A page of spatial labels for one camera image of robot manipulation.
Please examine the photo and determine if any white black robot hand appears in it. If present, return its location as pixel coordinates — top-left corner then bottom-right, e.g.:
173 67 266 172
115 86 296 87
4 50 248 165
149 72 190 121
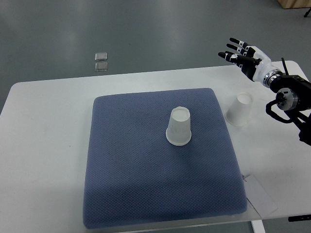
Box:
218 37 271 82

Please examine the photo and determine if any upper metal floor plate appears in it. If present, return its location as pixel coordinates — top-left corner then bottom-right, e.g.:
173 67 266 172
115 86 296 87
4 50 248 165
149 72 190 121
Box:
95 52 107 61

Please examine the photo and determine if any white paper cup on cushion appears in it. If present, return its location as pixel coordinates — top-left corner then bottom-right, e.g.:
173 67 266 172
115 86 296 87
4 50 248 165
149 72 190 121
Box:
166 106 191 146

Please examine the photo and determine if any blue fabric cushion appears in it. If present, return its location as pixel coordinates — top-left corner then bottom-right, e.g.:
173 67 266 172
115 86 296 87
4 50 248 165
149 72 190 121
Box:
83 88 247 229

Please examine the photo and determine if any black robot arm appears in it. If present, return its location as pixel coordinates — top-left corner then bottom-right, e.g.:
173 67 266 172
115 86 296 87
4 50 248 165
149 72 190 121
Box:
263 58 311 145

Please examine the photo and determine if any wooden box corner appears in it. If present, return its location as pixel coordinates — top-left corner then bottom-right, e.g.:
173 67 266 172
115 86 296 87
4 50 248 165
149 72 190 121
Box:
277 0 311 9

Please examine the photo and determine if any black table control panel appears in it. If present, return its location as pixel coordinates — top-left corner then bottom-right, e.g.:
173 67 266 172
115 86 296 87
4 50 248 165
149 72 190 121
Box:
288 214 311 222

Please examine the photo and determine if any white table leg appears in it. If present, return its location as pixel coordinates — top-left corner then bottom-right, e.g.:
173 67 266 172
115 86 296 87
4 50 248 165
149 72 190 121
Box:
251 220 266 233

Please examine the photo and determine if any black object at edge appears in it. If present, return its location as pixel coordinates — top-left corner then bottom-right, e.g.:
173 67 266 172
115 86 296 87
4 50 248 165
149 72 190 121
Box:
304 8 311 17

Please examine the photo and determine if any white paper cup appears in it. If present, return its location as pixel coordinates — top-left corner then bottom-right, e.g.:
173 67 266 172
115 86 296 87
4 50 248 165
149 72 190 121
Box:
225 92 253 127
166 106 191 146

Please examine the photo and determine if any white paper tag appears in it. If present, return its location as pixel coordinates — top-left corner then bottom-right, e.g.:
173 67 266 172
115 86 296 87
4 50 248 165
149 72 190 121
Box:
243 175 277 218

